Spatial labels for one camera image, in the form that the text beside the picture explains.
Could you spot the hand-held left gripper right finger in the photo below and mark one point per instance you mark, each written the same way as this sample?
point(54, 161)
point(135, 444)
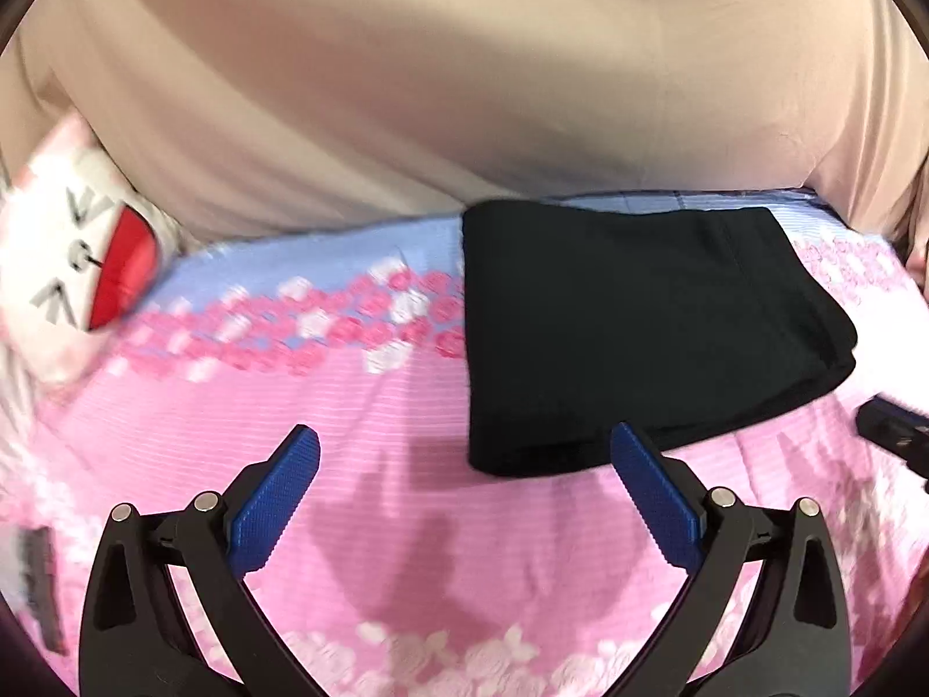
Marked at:
point(653, 486)

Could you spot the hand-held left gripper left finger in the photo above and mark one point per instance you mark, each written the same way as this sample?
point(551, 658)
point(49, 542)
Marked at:
point(279, 494)

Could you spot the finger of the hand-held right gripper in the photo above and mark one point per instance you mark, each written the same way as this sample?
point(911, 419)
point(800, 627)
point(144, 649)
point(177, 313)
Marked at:
point(896, 427)

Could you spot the pink floral bedsheet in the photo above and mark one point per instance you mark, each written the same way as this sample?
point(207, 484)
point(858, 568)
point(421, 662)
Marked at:
point(363, 450)

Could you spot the dark grey flat object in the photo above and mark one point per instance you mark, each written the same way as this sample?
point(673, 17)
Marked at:
point(43, 588)

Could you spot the white cat face pillow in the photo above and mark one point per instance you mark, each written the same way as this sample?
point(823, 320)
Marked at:
point(65, 247)

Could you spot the beige cloth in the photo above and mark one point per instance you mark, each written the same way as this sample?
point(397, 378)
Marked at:
point(435, 72)

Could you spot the black pants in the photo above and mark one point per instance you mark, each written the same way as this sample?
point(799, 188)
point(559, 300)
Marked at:
point(617, 319)

